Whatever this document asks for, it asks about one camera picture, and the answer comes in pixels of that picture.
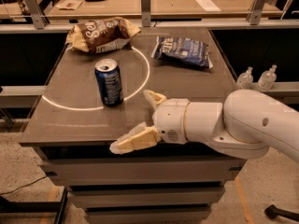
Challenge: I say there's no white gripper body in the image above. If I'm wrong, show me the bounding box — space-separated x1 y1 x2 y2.
152 99 190 144

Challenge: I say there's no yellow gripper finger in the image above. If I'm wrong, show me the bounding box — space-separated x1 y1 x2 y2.
143 90 167 109
109 122 162 154

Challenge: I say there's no blue pepsi can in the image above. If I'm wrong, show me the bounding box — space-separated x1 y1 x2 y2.
94 59 123 106

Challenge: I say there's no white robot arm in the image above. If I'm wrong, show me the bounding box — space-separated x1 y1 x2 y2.
110 90 299 161

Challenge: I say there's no blue chip bag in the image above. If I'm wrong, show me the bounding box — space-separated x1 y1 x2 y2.
151 36 213 68

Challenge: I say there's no brown chip bag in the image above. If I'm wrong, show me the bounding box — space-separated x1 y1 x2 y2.
65 17 140 54

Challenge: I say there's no grey drawer cabinet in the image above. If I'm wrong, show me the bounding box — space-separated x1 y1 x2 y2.
21 27 244 224

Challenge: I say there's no clear bottle left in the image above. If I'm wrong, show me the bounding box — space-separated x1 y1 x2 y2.
236 66 253 89

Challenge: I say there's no clear bottle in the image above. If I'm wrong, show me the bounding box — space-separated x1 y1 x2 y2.
236 66 253 89
258 64 277 90

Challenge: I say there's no clear bottle right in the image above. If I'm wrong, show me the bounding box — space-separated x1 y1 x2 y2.
258 64 277 90

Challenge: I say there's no white paper sheet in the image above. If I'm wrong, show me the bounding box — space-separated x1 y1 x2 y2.
196 0 220 12

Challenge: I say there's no small paper card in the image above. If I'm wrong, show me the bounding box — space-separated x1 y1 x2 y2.
56 0 82 10

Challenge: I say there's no wooden back desk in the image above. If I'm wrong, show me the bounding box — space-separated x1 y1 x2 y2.
45 0 284 21

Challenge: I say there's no black chair base leg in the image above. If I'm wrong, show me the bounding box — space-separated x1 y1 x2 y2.
264 205 299 221

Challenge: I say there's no black floor cable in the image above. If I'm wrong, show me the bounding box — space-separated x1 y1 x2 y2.
0 175 48 196

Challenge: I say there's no grey metal bracket centre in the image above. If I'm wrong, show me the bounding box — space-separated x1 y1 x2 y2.
141 0 150 27

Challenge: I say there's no grey metal bracket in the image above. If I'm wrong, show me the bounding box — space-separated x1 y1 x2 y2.
141 0 150 27
247 0 267 25
24 0 47 29

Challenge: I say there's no grey metal bracket left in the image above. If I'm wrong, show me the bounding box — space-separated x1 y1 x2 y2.
24 0 47 29

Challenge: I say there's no grey metal bracket right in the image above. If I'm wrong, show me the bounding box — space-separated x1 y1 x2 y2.
247 0 267 25

